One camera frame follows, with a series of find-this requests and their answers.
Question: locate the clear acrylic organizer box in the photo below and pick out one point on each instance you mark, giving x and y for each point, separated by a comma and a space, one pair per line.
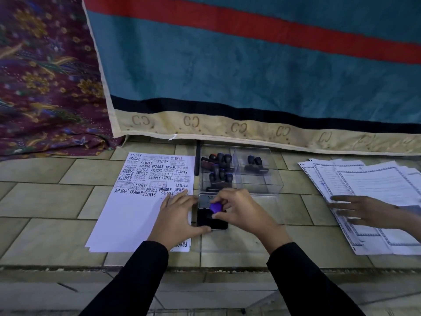
259, 180

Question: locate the fan of blue bordered documents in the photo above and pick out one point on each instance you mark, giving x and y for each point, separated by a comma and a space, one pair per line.
368, 180

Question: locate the black pen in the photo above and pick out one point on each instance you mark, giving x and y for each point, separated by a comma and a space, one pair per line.
198, 159

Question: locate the another person's forearm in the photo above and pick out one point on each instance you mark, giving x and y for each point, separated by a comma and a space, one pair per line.
412, 223

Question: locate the person's right thumb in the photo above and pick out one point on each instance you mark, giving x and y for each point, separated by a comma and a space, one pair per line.
226, 217

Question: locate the white paper sheet underneath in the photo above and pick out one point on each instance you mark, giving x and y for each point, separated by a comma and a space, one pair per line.
183, 245

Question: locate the white stamped paper sheet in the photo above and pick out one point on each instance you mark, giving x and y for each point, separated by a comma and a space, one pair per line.
131, 213

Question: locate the person's left hand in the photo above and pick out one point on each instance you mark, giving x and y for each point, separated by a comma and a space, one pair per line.
176, 222

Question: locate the purple floral batik cloth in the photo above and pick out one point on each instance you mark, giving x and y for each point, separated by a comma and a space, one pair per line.
46, 78

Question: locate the person's right hand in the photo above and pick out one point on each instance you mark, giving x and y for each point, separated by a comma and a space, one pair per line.
250, 217

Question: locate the black ink pad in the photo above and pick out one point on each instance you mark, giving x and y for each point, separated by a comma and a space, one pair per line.
210, 223

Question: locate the person's right forearm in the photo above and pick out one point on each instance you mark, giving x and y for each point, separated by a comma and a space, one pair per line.
306, 283

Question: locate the teal blanket with red stripe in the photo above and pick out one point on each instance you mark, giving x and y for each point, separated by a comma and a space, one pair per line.
250, 69

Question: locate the person's left forearm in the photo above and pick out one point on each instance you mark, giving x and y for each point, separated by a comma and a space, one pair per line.
131, 283

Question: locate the person's left thumb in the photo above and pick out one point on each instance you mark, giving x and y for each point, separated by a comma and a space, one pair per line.
200, 229

